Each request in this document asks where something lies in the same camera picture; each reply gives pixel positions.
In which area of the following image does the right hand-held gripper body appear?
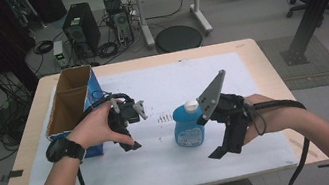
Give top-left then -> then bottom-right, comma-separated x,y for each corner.
192,65 -> 256,135

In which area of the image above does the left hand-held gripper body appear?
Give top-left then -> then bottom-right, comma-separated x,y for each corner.
103,90 -> 152,142

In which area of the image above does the blue bottle with white cap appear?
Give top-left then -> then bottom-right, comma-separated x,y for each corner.
168,98 -> 210,151

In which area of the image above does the person's left hand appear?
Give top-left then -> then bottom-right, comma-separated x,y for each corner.
62,97 -> 136,157

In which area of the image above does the person's right hand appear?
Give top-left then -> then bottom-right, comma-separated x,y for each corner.
235,85 -> 306,146

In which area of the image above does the white foam mat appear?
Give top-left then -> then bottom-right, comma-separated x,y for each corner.
1,44 -> 303,185

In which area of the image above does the blue cardboard box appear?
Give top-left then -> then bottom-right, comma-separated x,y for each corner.
35,62 -> 115,165

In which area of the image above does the black wristwatch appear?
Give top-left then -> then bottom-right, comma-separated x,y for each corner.
43,133 -> 89,170

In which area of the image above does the round black stool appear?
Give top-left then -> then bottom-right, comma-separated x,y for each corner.
152,21 -> 206,56

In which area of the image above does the small white power unit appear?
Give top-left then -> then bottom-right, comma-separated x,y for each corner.
51,39 -> 69,70

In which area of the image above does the open computer case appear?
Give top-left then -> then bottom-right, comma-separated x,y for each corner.
102,0 -> 137,48

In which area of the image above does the black computer tower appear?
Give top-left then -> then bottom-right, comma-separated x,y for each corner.
58,0 -> 106,63

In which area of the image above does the black tape strip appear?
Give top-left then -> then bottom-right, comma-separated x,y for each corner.
0,168 -> 26,184

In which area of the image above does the black office chair base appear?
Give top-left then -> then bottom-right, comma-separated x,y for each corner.
283,0 -> 329,26

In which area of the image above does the coiled black cable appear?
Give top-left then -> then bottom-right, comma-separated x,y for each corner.
96,40 -> 121,60
31,38 -> 56,56

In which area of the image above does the right hand-held gripper cable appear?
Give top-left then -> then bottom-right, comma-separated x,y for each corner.
244,90 -> 321,185

